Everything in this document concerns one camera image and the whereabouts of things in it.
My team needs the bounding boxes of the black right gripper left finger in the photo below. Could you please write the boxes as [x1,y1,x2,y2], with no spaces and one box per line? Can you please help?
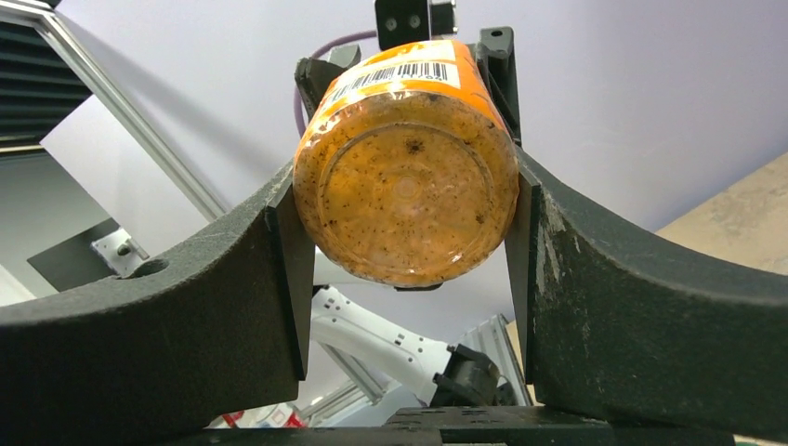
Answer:
[1,166,315,445]

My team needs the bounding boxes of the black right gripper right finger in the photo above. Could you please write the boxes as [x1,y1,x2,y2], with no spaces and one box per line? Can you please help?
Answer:
[505,149,787,440]

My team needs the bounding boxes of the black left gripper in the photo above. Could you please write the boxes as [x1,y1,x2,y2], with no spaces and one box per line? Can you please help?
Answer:
[429,344,517,408]

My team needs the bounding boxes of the orange juice bottle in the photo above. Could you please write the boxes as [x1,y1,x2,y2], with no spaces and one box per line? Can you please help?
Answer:
[293,40,519,287]

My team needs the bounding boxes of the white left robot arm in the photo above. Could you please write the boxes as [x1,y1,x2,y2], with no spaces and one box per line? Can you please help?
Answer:
[310,249,530,408]

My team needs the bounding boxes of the aluminium frame rail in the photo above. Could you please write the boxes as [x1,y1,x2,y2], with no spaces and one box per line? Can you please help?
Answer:
[1,1,227,220]

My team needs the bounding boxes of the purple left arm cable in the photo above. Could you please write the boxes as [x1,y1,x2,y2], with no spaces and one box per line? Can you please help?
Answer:
[293,29,378,138]

